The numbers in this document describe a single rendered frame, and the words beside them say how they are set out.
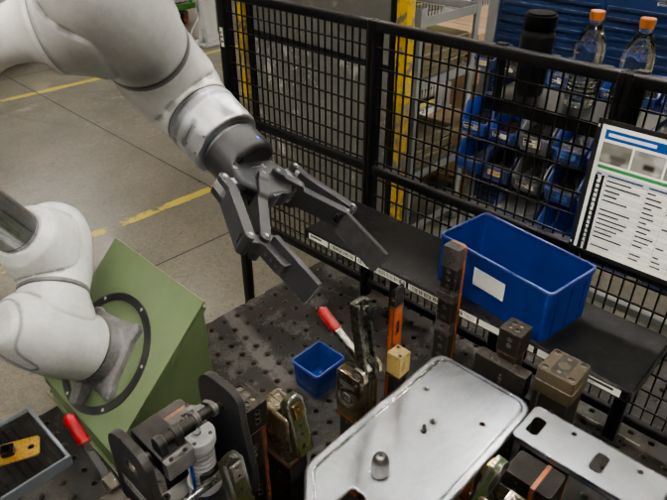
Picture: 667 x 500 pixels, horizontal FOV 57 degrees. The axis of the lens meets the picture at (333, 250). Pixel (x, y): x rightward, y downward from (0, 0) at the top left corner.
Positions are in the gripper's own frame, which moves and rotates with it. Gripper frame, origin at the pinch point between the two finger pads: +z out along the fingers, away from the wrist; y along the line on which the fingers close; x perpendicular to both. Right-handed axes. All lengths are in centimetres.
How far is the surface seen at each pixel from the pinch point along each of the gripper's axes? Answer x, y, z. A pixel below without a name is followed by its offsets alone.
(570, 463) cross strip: -25, -47, 40
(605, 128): 16, -80, 1
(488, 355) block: -31, -65, 18
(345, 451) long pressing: -45, -28, 13
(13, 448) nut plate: -54, 14, -18
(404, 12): -19, -198, -108
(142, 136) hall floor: -241, -275, -281
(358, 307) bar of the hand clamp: -26.3, -34.7, -3.6
